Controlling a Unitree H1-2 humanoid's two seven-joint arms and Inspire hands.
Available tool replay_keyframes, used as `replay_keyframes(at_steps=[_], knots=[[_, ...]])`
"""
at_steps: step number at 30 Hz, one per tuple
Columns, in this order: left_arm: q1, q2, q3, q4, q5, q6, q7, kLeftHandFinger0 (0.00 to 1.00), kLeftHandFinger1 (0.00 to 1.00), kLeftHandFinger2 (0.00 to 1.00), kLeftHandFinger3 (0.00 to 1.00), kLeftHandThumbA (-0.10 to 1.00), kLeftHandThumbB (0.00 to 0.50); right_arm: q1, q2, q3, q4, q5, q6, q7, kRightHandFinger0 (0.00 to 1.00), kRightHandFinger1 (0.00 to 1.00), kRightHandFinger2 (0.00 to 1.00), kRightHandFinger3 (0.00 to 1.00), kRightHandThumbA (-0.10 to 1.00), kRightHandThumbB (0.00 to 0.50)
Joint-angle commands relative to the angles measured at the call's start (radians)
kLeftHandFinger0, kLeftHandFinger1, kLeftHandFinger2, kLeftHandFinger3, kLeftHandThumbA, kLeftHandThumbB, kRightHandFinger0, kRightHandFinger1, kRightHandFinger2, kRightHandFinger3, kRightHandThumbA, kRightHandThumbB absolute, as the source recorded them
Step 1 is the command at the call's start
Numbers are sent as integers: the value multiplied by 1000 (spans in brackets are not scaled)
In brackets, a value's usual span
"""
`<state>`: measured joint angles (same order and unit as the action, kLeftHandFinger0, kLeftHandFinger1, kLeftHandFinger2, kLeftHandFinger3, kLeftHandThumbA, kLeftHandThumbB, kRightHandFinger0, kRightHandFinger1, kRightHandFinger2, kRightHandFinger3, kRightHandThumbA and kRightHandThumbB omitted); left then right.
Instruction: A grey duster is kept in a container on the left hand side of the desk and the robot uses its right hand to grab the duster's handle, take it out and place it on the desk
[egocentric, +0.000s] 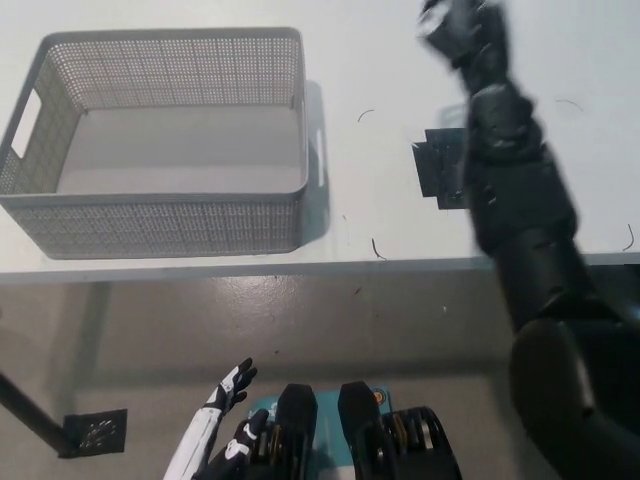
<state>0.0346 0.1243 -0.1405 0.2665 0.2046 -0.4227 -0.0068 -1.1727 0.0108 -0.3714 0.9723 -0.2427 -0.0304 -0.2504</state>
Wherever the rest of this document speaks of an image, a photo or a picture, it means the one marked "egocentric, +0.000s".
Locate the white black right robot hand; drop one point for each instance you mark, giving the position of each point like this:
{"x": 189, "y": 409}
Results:
{"x": 465, "y": 30}

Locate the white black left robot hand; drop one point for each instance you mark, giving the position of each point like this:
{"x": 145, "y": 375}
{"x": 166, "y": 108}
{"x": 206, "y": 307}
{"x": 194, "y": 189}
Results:
{"x": 210, "y": 430}

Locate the black tape patch on desk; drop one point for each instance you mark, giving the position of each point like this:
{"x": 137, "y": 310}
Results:
{"x": 442, "y": 165}

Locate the black table leg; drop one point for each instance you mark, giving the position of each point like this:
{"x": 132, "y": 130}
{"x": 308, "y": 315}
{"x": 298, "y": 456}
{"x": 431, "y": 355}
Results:
{"x": 35, "y": 415}

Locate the grey perforated plastic basket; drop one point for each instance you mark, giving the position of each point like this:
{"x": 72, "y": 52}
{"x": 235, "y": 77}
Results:
{"x": 150, "y": 225}

